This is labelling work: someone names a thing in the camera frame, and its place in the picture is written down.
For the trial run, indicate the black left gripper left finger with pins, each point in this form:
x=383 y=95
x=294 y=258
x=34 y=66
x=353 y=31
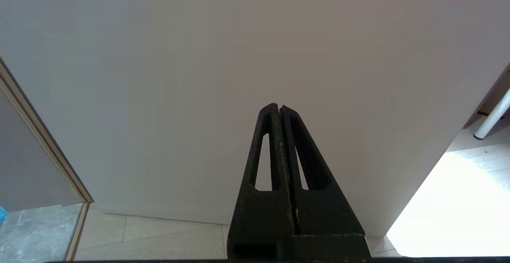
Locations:
x=259 y=223

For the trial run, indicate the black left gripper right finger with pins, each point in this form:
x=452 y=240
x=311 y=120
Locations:
x=326 y=223

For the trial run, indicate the beige door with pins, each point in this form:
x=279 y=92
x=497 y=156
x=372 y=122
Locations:
x=159 y=95

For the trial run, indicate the white table with round legs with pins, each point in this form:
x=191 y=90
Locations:
x=494 y=115

